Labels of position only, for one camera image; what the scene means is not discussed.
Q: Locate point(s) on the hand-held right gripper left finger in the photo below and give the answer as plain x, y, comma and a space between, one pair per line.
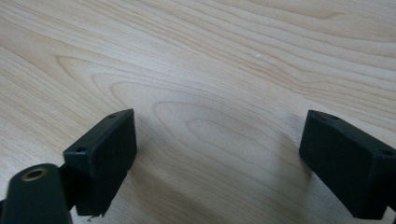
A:
104, 161

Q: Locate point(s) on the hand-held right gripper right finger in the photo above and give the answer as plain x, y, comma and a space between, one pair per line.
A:
345, 165

